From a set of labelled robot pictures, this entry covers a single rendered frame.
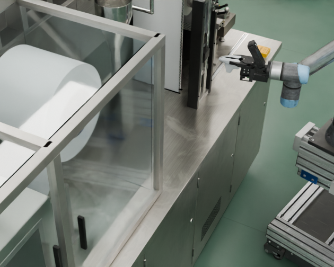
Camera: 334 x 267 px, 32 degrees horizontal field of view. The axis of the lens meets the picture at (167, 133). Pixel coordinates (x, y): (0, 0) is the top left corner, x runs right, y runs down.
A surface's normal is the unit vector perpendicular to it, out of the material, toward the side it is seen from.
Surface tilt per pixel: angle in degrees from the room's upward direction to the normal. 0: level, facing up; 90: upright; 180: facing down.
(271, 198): 0
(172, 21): 90
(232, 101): 0
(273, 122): 0
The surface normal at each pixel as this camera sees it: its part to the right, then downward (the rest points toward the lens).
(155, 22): -0.45, 0.57
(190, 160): 0.02, -0.76
